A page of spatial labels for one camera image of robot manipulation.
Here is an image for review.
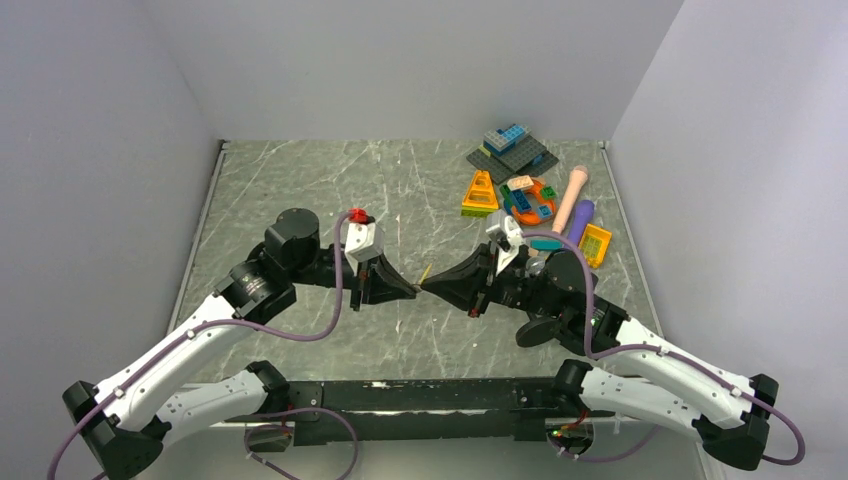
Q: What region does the dark grey lego baseplate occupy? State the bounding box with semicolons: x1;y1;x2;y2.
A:
466;136;559;184

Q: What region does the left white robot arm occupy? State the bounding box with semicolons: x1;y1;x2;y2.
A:
62;208;416;479

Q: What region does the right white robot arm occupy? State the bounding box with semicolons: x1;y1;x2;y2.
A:
422;244;779;471

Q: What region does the yellow window toy block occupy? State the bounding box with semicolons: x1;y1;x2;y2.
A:
578;223;612;269

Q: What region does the purple cable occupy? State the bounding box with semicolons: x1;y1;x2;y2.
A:
521;229;808;466
46;211;352;480

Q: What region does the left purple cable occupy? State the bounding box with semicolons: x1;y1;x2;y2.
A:
46;211;352;480

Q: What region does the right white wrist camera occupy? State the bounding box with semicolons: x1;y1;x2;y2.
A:
485;210;524;276

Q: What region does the teal flat brick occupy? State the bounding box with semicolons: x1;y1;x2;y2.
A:
529;237;563;251

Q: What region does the pink toy microphone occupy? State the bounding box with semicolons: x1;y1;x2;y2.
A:
552;165;589;234

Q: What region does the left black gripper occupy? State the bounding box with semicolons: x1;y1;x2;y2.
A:
290;248;417;311

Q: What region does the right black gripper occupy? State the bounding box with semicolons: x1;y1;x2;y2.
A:
421;240;564;319

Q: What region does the yellow key tag with keyring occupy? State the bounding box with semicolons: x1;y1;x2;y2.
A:
417;263;433;286

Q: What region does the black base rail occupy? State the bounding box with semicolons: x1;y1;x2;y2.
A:
231;360;631;446

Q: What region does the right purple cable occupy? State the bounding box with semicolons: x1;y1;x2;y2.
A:
521;229;808;466

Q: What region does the orange triangular toy block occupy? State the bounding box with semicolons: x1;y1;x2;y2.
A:
460;170;500;218

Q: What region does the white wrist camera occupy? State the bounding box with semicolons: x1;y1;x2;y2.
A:
485;210;524;276
344;208;384;270

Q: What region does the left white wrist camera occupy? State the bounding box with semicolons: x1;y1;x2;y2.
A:
344;208;384;270

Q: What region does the blue grey lego stack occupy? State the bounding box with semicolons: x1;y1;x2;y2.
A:
482;124;531;156

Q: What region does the orange ring toy with bricks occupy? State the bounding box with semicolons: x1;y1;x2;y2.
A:
498;177;557;226

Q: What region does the purple toy microphone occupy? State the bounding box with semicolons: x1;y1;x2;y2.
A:
567;199;595;245

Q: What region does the black microphone stand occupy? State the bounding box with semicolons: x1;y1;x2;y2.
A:
515;314;568;348

